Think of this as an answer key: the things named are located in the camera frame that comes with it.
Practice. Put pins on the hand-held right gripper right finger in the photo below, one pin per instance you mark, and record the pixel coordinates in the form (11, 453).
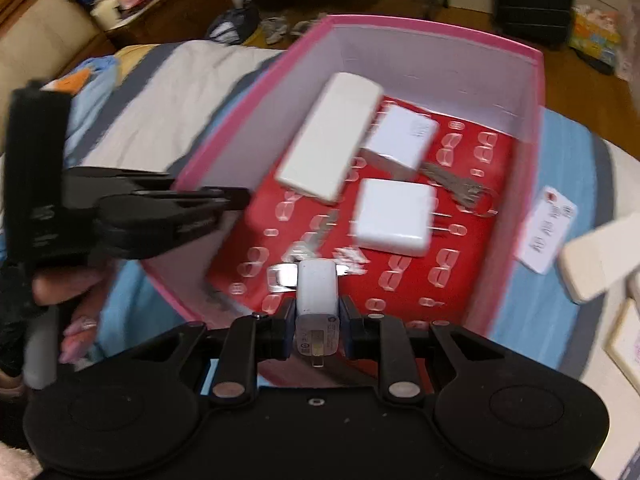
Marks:
(350, 332)

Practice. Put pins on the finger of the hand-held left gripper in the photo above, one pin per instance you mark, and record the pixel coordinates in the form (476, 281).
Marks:
(180, 210)
(120, 180)

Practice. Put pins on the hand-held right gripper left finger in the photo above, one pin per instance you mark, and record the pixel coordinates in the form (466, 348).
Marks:
(286, 332)

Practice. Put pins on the small white charger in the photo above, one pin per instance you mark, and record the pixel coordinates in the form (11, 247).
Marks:
(317, 300)

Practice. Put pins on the small shiny metal object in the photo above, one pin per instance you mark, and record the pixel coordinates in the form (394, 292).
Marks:
(282, 277)

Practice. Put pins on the large white charger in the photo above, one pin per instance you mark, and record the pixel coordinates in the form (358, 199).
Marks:
(395, 215)

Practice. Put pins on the white power bank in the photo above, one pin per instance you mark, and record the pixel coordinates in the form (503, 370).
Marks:
(327, 137)

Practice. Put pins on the bunch of keys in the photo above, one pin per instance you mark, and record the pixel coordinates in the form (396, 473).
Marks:
(460, 187)

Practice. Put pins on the white cuboid charger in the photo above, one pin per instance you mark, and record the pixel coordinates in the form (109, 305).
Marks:
(400, 140)

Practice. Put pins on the pink cardboard box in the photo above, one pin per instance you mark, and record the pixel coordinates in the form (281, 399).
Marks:
(520, 125)

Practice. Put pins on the person's left hand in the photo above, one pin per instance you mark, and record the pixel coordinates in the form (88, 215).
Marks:
(75, 305)

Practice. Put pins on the striped bed sheet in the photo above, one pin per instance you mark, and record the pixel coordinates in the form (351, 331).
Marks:
(165, 90)

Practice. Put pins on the blue plush blanket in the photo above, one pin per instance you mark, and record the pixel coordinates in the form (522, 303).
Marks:
(95, 72)

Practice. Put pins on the red printed cloth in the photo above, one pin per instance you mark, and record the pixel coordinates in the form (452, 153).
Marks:
(470, 270)

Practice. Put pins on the wooden nightstand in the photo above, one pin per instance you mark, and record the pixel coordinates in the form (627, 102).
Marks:
(170, 10)

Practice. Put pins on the dark backpack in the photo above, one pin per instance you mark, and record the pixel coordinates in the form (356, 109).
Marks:
(232, 25)

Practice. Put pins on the grey sneakers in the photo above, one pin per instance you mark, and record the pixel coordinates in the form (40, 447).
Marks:
(275, 29)

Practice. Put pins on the white printed card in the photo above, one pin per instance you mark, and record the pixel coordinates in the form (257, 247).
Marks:
(546, 232)

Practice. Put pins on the cream charger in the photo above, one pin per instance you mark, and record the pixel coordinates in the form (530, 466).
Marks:
(600, 255)

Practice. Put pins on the fluffy pink clothing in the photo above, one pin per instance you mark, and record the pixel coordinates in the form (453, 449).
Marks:
(17, 462)

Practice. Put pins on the black suitcase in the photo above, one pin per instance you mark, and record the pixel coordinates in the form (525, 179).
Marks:
(535, 0)

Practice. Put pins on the colourful gift bag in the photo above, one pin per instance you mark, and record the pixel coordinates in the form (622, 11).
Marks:
(595, 35)

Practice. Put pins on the light picture frame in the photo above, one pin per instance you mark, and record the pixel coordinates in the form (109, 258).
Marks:
(625, 345)

